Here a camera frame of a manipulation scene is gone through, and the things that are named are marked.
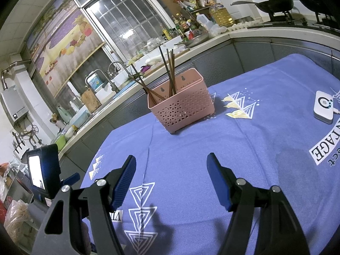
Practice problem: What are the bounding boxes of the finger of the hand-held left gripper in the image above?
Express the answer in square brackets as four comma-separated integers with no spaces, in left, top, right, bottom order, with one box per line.
[61,172,81,190]

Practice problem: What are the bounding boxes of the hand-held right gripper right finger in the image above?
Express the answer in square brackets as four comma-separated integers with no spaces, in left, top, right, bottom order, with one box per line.
[206,153,310,255]

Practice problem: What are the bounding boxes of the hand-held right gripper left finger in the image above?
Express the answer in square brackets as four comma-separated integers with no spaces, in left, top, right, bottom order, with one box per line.
[31,154,137,255]

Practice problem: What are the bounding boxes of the pink perforated plastic basket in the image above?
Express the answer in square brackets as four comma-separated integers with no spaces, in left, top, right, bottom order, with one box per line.
[147,68,215,134]

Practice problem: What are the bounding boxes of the bunch of brown chopsticks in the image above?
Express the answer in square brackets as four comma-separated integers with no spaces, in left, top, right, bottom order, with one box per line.
[126,46,176,102]

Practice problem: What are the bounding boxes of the blue printed tablecloth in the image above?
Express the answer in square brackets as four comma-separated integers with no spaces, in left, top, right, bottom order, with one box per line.
[79,53,340,255]

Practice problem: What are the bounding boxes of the white ceramic bowl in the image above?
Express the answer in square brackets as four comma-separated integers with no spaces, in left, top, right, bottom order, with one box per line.
[64,125,77,139]

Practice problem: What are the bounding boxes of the pale green thermos bottle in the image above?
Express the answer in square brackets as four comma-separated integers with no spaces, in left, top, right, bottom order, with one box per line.
[57,105,72,124]

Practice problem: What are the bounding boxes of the clear plastic bag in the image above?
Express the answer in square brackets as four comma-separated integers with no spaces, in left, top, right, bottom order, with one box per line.
[4,199,35,245]

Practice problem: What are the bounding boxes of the light blue bowl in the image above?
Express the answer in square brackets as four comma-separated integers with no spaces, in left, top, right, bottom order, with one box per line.
[71,108,91,128]

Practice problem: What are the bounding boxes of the upright wooden chopping block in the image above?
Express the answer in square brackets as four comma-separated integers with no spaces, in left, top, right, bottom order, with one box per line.
[80,88,102,113]

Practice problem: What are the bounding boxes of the steel kitchen sink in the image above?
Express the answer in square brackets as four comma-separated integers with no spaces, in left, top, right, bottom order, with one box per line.
[90,81,136,117]

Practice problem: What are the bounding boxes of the blue white detergent bottle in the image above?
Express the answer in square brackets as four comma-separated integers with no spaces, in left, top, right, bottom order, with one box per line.
[86,73,103,91]

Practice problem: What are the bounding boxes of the straight chrome faucet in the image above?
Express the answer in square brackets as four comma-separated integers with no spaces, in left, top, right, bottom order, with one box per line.
[85,69,120,94]

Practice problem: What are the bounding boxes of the metal exhaust pipe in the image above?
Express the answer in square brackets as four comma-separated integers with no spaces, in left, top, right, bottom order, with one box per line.
[0,59,32,91]

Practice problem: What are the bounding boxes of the flat wooden cutting board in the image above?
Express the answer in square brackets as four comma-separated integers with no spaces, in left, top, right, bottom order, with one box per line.
[142,50,192,75]

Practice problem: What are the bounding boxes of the white rounded electronic device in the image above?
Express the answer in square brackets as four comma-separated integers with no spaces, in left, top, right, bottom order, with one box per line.
[313,91,334,124]

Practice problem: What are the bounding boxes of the fruit printed roller blind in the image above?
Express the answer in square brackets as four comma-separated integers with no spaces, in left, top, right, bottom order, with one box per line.
[26,0,106,98]

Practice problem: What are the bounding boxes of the shallow metal basin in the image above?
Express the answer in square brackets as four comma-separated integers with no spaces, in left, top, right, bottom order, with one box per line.
[182,33,209,47]

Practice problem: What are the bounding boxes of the tray of eggs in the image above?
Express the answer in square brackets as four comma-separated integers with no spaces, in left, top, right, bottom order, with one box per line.
[225,20,257,32]

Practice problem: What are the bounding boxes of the cluster of condiment bottles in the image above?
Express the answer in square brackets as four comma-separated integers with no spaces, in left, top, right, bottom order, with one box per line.
[169,13,200,37]

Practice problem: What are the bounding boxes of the white plastic jug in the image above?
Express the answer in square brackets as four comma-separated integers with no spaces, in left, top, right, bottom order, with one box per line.
[196,13,216,31]

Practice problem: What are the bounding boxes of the barred kitchen window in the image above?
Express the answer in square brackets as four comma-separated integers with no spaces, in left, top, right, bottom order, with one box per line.
[81,0,174,63]

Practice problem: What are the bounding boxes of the large cooking oil bottle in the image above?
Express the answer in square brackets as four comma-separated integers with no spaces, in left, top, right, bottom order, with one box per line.
[209,3,235,28]

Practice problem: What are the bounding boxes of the black glass gas stove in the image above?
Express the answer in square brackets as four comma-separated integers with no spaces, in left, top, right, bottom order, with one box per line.
[262,10,340,30]

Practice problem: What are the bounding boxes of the grey wall water heater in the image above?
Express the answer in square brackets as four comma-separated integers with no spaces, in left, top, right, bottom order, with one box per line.
[0,86,30,124]

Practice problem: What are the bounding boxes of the white device cable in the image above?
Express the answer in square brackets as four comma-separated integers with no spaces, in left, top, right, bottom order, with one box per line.
[330,85,340,115]

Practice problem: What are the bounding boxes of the metal wok with handle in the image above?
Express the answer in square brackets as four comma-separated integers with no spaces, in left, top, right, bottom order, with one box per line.
[230,0,294,14]

